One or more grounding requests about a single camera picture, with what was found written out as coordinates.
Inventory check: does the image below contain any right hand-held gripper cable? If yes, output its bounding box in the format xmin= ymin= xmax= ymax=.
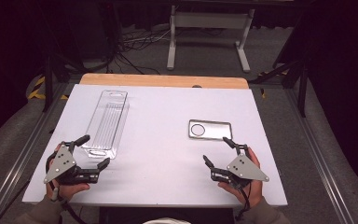
xmin=235 ymin=185 xmax=252 ymax=221

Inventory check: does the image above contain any aluminium rail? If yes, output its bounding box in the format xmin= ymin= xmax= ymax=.
xmin=0 ymin=83 xmax=73 ymax=224
xmin=283 ymin=88 xmax=357 ymax=224

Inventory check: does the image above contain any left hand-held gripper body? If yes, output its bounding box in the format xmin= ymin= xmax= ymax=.
xmin=43 ymin=141 xmax=102 ymax=185

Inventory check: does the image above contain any bundle of floor cables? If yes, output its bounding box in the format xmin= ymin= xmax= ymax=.
xmin=115 ymin=26 xmax=172 ymax=76

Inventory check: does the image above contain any clear plastic tray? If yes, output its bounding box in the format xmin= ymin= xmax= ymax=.
xmin=81 ymin=89 xmax=131 ymax=161

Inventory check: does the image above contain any wooden table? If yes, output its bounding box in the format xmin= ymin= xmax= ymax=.
xmin=79 ymin=73 xmax=250 ymax=90

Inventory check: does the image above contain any grey metal stand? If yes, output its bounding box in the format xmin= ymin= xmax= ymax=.
xmin=166 ymin=4 xmax=255 ymax=74

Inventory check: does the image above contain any person's right hand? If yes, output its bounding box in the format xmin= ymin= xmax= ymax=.
xmin=217 ymin=147 xmax=265 ymax=209

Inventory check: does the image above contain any left hand-held gripper cable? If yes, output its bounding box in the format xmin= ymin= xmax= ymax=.
xmin=49 ymin=181 xmax=89 ymax=224

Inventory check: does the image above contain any white cloth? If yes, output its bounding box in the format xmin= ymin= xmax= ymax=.
xmin=143 ymin=217 xmax=192 ymax=224

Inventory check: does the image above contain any person's left hand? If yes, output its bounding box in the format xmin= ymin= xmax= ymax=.
xmin=45 ymin=181 xmax=91 ymax=202

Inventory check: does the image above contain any white table board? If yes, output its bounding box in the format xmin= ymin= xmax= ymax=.
xmin=21 ymin=83 xmax=289 ymax=208

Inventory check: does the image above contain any yellow black floor tape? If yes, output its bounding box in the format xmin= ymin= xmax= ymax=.
xmin=27 ymin=76 xmax=70 ymax=101

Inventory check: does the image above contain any hand-held gripper cable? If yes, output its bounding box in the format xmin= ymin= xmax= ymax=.
xmin=235 ymin=185 xmax=252 ymax=221
xmin=49 ymin=181 xmax=89 ymax=224

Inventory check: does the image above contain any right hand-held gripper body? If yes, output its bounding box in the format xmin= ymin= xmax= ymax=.
xmin=210 ymin=143 xmax=270 ymax=189

